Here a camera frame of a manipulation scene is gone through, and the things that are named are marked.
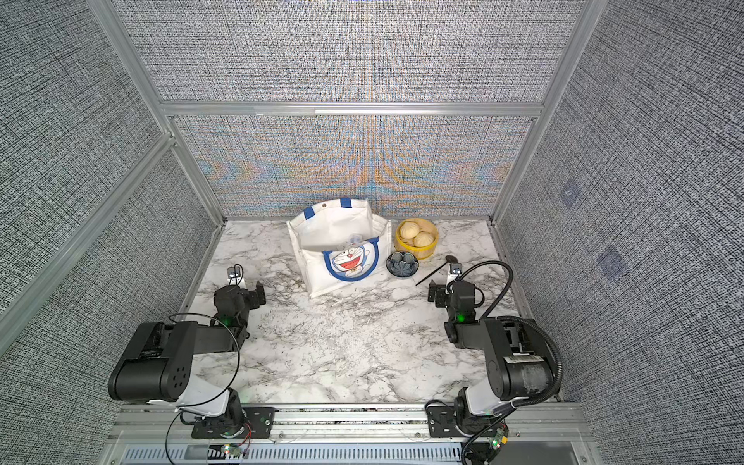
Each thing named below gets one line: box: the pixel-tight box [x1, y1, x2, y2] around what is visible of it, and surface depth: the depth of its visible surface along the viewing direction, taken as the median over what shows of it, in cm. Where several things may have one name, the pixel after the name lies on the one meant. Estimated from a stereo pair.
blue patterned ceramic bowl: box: [385, 250, 420, 278], surface depth 104 cm
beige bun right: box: [412, 231, 434, 248], surface depth 108 cm
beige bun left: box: [399, 221, 420, 240], surface depth 109 cm
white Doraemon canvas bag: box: [286, 197, 393, 299], surface depth 97 cm
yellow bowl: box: [394, 217, 439, 261], surface depth 108 cm
